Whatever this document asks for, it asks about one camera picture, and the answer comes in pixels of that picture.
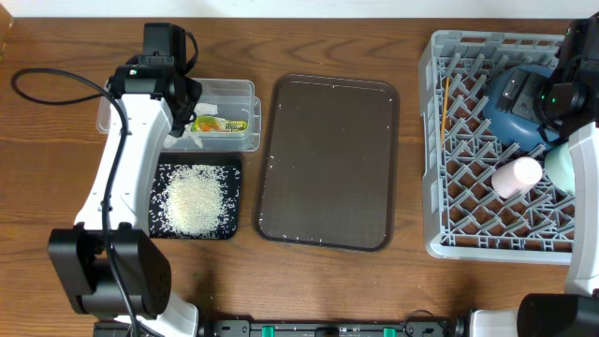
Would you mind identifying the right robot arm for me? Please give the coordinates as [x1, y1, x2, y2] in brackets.
[464, 15, 598, 337]

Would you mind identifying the white rice pile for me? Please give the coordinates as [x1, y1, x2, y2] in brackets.
[150, 163, 242, 239]

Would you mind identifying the clear plastic bin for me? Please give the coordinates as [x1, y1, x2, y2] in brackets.
[96, 78, 261, 155]

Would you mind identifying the grey dishwasher rack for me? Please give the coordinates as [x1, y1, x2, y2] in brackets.
[418, 30, 575, 265]

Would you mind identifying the wooden chopstick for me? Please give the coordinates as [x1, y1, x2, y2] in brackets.
[440, 75, 450, 149]

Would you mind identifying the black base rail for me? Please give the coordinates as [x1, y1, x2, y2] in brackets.
[92, 318, 469, 337]

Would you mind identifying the dark blue plate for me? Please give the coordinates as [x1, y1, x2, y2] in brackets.
[482, 65, 562, 152]

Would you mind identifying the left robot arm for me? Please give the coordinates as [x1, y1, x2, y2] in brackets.
[48, 22, 202, 336]

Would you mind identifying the mint green bowl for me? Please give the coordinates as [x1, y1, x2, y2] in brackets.
[545, 142, 576, 195]

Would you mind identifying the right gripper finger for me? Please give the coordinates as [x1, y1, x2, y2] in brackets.
[500, 69, 529, 112]
[512, 77, 546, 123]

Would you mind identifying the yellow green snack wrapper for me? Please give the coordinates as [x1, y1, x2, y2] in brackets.
[192, 115, 248, 133]

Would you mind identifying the dark brown serving tray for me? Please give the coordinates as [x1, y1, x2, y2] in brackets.
[253, 74, 401, 253]

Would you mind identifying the white tissue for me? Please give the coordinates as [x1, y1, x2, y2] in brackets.
[163, 103, 218, 149]

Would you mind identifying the black plastic tray bin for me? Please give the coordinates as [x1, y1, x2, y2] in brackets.
[148, 153, 243, 242]

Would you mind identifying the pink plastic cup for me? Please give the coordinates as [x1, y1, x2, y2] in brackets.
[491, 156, 543, 199]

